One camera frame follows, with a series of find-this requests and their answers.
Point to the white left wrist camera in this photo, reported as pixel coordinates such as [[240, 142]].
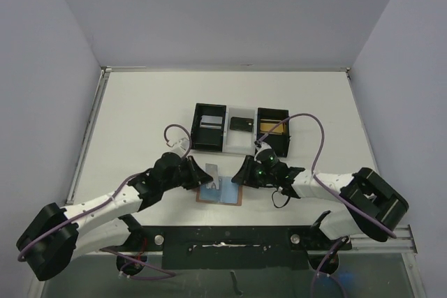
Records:
[[180, 147]]

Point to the silver card in bin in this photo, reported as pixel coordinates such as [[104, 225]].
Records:
[[211, 122]]

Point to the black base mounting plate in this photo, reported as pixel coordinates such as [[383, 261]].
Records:
[[229, 247]]

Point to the tan leather card holder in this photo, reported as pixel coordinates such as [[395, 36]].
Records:
[[224, 192]]

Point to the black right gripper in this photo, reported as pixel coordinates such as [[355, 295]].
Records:
[[252, 171]]

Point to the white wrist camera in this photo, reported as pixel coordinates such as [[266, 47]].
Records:
[[180, 147], [261, 146]]

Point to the black bin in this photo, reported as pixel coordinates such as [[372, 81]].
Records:
[[278, 138], [207, 129]]

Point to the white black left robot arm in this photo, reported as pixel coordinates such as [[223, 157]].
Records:
[[58, 235]]

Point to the gold card in bin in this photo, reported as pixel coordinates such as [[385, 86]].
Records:
[[270, 125]]

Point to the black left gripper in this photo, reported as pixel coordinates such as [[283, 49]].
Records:
[[197, 175]]

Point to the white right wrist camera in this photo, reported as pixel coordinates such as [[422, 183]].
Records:
[[261, 146]]

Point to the white bin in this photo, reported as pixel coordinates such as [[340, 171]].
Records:
[[239, 142]]

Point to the silver VIP card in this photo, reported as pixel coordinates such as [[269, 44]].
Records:
[[212, 170]]

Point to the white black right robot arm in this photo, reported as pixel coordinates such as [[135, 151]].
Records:
[[373, 206]]

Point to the black card in bin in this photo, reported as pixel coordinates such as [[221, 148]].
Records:
[[241, 124]]

